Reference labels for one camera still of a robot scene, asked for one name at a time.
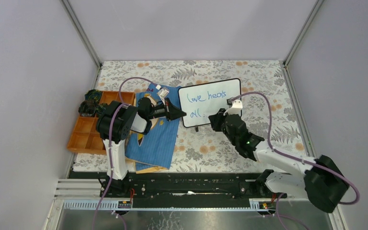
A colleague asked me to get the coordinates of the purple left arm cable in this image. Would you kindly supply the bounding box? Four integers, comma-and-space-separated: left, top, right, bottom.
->
91, 77, 156, 230

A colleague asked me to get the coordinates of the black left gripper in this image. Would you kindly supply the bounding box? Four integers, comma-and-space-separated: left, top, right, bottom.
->
147, 97, 185, 121

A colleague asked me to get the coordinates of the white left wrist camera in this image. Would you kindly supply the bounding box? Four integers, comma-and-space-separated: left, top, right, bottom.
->
156, 85, 169, 105

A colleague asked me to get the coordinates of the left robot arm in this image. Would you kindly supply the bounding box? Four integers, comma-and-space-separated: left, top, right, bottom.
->
96, 97, 186, 197

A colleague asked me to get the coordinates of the dark rolled fabric top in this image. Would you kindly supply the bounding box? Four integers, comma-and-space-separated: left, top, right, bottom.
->
84, 89, 103, 102

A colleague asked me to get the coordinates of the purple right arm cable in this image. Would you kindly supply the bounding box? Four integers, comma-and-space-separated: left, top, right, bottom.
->
231, 92, 360, 230

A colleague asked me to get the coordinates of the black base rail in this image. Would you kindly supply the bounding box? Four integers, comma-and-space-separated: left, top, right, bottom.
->
100, 172, 280, 208

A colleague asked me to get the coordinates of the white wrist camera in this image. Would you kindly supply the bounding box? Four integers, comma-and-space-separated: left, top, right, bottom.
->
223, 98, 243, 116
156, 85, 169, 105

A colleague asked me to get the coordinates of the dark rolled fabric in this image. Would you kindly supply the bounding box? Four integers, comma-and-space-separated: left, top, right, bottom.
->
95, 103, 108, 117
78, 100, 97, 117
84, 89, 103, 102

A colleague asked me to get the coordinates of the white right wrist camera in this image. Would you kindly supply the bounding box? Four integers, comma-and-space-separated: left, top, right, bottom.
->
223, 98, 243, 116

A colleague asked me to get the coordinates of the dark rolled fabric middle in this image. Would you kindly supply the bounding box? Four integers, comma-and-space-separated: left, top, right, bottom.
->
95, 103, 108, 117

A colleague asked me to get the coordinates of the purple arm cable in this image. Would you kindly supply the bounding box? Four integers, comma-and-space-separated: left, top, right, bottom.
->
231, 92, 360, 230
91, 77, 156, 230

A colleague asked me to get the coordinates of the black framed whiteboard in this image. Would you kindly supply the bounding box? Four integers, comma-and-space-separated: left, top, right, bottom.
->
178, 78, 242, 128

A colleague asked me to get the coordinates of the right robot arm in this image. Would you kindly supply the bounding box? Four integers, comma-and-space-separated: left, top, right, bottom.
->
208, 109, 350, 213

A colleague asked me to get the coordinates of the dark rolled fabric left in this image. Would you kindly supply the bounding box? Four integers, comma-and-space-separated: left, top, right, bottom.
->
78, 100, 97, 117

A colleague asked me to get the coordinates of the blue pikachu cloth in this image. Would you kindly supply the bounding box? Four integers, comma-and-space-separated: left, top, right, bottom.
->
124, 83, 183, 174

